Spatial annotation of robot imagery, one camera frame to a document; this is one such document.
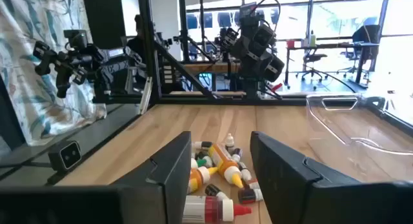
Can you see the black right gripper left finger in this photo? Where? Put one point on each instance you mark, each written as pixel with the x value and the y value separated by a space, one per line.
pixel 155 191

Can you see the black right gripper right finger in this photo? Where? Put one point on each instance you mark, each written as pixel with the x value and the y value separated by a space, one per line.
pixel 290 185

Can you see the small dark blue dye bottle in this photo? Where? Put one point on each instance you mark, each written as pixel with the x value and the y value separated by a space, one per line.
pixel 245 172

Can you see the large red-capped dye bottle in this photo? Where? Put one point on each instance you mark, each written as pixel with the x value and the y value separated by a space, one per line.
pixel 206 209

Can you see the small black-banded dye bottle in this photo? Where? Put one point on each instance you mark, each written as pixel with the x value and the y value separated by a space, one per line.
pixel 201 145
pixel 214 191

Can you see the small white-capped dye bottle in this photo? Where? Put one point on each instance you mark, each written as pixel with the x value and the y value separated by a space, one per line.
pixel 229 141
pixel 237 154

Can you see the black background robot arm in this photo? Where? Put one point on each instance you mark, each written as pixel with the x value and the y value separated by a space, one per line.
pixel 64 64

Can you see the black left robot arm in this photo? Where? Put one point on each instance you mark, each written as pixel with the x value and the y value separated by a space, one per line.
pixel 250 40

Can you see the white bottle red cap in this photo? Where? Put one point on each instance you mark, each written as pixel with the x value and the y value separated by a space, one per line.
pixel 201 154

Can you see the clear plastic bin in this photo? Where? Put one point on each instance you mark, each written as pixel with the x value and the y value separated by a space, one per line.
pixel 371 146

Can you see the white flat bar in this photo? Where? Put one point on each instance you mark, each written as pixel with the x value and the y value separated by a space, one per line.
pixel 146 95

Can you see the grey office chair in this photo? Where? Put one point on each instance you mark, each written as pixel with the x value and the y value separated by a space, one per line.
pixel 311 57

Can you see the wooden workbench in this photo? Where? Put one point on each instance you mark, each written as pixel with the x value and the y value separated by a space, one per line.
pixel 206 67

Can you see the person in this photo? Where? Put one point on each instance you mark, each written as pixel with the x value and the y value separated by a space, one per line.
pixel 137 46

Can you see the black-legged office desk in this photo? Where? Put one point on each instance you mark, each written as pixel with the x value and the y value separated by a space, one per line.
pixel 335 46

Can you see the floral patterned cloth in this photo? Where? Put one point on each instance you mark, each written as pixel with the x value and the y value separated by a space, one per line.
pixel 38 88

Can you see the black office chair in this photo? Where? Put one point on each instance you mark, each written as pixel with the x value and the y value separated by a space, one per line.
pixel 366 33

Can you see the black table-level camera box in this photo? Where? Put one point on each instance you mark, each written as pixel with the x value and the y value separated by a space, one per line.
pixel 66 155

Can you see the black wall screen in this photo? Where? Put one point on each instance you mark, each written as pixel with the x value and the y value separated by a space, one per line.
pixel 103 20

